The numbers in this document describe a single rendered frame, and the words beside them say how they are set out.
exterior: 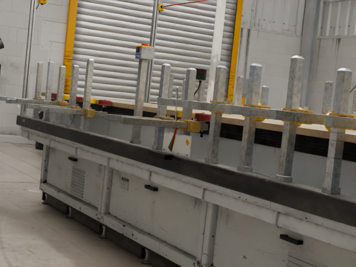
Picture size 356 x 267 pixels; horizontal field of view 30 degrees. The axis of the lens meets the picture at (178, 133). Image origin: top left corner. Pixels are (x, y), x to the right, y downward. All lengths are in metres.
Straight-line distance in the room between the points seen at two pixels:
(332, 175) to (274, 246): 0.73
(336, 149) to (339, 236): 0.29
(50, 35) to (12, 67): 0.80
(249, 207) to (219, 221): 0.60
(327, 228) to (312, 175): 0.40
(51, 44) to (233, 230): 8.09
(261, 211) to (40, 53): 8.53
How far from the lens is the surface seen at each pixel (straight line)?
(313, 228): 2.38
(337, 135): 2.26
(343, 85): 2.27
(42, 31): 10.88
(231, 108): 2.25
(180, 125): 3.02
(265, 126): 2.83
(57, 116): 4.67
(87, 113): 4.13
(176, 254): 3.55
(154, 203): 3.83
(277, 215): 2.53
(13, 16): 10.76
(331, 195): 2.25
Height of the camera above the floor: 0.96
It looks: 3 degrees down
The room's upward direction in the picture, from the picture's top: 6 degrees clockwise
